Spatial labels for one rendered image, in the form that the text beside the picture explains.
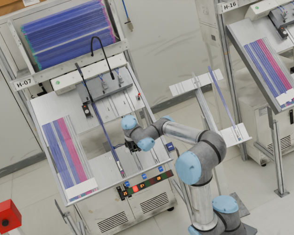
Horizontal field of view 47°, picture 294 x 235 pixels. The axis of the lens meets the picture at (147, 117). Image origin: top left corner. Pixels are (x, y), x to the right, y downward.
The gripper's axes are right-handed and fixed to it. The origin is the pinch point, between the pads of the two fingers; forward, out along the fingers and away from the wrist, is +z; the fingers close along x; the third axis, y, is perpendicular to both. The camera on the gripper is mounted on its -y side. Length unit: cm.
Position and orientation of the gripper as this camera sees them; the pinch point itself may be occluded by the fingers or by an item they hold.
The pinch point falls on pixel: (134, 148)
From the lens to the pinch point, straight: 196.5
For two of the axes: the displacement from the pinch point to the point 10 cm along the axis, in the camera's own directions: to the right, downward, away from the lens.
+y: 4.0, 7.7, -5.0
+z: 0.7, 5.2, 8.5
